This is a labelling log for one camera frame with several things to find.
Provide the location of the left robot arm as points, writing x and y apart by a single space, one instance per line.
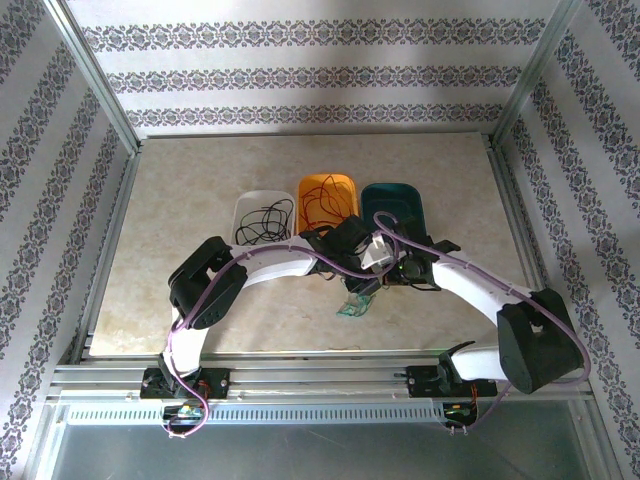
270 265

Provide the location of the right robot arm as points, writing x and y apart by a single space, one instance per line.
470 285

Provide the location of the orange plastic tray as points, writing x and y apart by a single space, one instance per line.
307 181

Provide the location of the teal plastic tray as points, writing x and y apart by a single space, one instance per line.
395 200

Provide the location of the white plastic tray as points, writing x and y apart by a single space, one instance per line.
250 205

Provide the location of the grey metal base sheet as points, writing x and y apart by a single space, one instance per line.
320 455

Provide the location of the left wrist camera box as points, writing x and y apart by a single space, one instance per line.
352 230

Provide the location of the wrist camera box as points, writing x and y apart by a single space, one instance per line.
377 252
352 230

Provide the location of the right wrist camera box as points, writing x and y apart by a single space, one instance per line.
377 252

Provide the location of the aluminium mounting rail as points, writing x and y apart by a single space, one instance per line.
320 380

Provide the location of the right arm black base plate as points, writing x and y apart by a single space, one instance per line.
422 380

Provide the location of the aluminium side rail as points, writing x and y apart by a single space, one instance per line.
105 260
507 200

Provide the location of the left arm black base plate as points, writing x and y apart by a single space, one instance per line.
217 385

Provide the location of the aluminium frame post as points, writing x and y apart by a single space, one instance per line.
532 75
97 80

